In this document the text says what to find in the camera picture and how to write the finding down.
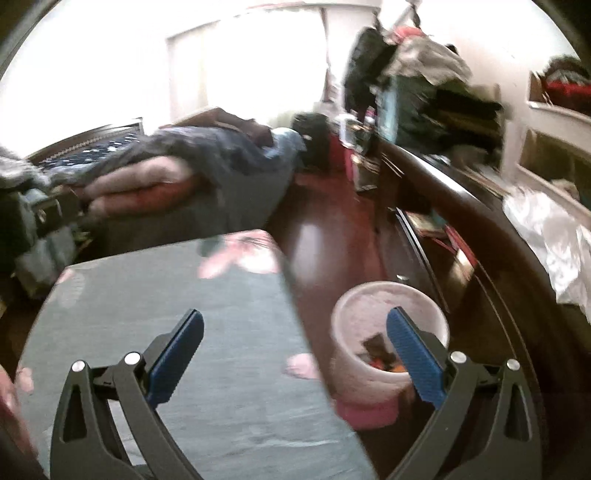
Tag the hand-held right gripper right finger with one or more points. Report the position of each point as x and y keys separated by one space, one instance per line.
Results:
x=413 y=355

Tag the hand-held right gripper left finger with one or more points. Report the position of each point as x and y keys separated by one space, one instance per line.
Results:
x=178 y=355

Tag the orange wrapper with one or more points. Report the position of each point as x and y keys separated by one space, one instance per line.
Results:
x=392 y=367

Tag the dark brown wrapper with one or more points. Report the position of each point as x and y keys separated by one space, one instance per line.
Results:
x=375 y=345

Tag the pink dotted waste bin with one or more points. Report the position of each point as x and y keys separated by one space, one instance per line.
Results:
x=364 y=304

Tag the grey floral cloth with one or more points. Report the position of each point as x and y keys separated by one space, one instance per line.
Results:
x=184 y=286

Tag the stack of books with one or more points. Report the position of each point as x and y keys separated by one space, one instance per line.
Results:
x=443 y=240

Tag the dark wooden cabinet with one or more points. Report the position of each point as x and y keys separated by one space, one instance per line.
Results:
x=498 y=258

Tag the blue-grey cloth pile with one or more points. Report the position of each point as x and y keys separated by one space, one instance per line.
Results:
x=46 y=263

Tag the red folded blanket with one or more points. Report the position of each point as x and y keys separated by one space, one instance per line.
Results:
x=171 y=194

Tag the white plastic bag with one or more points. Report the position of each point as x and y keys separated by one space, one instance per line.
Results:
x=554 y=244

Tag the pink folded blanket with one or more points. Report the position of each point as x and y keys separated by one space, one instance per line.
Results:
x=138 y=175

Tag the dark object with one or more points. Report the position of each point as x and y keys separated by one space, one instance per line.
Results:
x=51 y=217

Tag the blue floral quilt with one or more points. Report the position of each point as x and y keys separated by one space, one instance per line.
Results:
x=207 y=147

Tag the red box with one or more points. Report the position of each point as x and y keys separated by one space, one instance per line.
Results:
x=337 y=154

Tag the dark blue dotted pillow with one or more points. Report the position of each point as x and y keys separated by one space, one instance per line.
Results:
x=92 y=150

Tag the brown cloth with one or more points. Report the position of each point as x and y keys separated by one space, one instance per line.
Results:
x=249 y=129

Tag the pile of dark clothes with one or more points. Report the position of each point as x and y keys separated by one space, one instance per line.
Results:
x=452 y=115

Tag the teal storage box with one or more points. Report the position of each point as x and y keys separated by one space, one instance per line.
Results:
x=388 y=113

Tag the black hanging bag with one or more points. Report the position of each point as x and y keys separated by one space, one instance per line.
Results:
x=364 y=69

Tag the bright window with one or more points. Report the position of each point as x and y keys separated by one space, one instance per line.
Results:
x=115 y=69

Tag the grey clothes pile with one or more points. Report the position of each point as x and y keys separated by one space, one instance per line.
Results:
x=429 y=55

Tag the red folded clothes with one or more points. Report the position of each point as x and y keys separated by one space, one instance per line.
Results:
x=568 y=83

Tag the white wall shelf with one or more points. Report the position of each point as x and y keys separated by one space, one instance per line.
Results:
x=512 y=138

